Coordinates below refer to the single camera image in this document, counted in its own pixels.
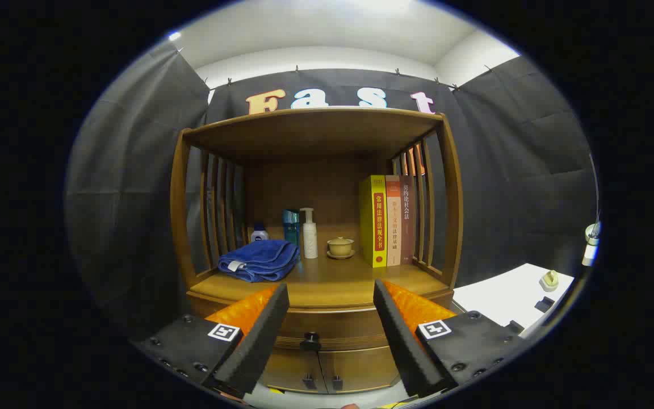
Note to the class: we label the folded blue towel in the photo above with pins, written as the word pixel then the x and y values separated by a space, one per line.
pixel 259 261

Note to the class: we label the thick yellow book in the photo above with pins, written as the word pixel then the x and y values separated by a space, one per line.
pixel 372 221

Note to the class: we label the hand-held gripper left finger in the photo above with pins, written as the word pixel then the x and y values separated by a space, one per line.
pixel 259 341

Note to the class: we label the white wall device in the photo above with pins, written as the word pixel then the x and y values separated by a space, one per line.
pixel 590 250

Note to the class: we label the wooden cabinet door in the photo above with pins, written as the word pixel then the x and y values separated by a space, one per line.
pixel 367 366
pixel 287 369

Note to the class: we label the brown book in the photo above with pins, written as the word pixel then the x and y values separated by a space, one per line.
pixel 407 227

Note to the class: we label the white pump bottle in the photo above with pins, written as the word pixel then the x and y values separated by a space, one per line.
pixel 310 238

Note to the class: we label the wooden cabinet with slatted sides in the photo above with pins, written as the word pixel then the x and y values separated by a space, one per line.
pixel 315 130

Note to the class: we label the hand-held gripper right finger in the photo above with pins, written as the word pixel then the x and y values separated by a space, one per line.
pixel 403 341

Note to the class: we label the wooden countertop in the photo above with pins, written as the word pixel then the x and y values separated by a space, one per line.
pixel 332 278

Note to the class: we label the white side cabinet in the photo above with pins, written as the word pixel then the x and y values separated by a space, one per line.
pixel 503 295

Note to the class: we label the small beige tape dispenser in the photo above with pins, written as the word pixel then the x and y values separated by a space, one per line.
pixel 549 280

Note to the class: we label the beige lidded tea cup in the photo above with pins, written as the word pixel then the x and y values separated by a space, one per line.
pixel 340 247

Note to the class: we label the wooden drawer with black knob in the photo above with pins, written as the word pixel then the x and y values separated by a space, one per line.
pixel 332 326

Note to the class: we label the clear blue bottle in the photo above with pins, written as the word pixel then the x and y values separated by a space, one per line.
pixel 291 227

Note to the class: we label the small white blue-capped bottle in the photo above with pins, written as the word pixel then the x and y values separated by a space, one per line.
pixel 259 234

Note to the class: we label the orange and white book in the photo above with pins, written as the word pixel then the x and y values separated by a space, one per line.
pixel 393 227

